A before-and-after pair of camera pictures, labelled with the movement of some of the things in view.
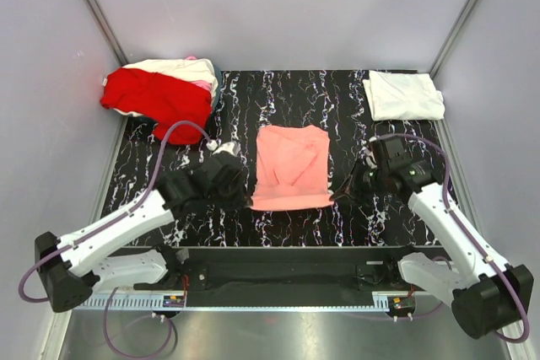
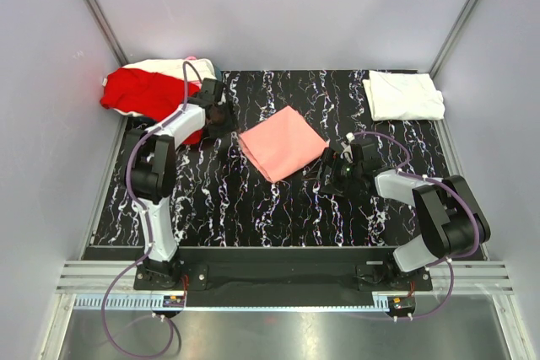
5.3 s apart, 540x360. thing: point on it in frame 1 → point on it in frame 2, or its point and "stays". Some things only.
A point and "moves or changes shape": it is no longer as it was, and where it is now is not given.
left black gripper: x=242 y=196 → x=230 y=126
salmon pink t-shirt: x=292 y=168 moves or changes shape
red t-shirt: x=159 y=99 stays
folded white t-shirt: x=396 y=96 stays
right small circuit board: x=402 y=303 stays
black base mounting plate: x=286 y=276 stays
